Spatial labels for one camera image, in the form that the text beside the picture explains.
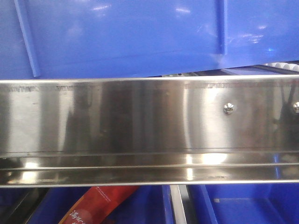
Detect large blue plastic bin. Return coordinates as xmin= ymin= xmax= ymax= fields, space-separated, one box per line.
xmin=0 ymin=0 xmax=299 ymax=79

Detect lower left blue bin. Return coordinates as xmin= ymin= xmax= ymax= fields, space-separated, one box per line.
xmin=28 ymin=186 xmax=174 ymax=224

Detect lower right blue bin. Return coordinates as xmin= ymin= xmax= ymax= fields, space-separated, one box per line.
xmin=188 ymin=183 xmax=299 ymax=224

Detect red snack package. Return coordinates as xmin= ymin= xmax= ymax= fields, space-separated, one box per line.
xmin=59 ymin=186 xmax=139 ymax=224

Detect right white roller track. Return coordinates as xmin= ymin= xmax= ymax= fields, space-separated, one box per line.
xmin=264 ymin=61 xmax=299 ymax=72

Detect left rail screw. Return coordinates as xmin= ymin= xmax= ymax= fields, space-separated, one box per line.
xmin=223 ymin=102 xmax=236 ymax=115

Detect rail screw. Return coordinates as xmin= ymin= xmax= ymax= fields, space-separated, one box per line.
xmin=223 ymin=102 xmax=236 ymax=115
xmin=292 ymin=102 xmax=299 ymax=114

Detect lower metal divider rail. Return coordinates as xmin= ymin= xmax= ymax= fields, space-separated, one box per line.
xmin=170 ymin=185 xmax=196 ymax=224

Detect stainless steel shelf rail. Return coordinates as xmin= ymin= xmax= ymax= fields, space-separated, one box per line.
xmin=0 ymin=75 xmax=299 ymax=187

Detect right rail screw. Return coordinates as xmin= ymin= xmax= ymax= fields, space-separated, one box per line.
xmin=292 ymin=102 xmax=299 ymax=114

